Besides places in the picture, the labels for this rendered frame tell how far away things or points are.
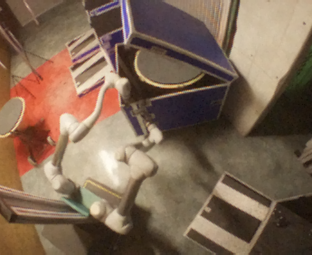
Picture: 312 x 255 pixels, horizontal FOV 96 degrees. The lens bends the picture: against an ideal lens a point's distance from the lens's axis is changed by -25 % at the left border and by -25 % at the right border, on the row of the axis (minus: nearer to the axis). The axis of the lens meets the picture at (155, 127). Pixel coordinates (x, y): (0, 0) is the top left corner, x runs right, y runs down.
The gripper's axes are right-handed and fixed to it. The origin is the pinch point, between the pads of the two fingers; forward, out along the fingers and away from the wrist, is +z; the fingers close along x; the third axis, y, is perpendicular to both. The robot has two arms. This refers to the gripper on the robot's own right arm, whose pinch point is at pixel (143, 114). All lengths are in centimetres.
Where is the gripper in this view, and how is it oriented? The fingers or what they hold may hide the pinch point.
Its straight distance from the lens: 197.1
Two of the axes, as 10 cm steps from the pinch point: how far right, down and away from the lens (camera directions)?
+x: -2.5, 6.2, 7.5
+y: -8.4, 2.5, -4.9
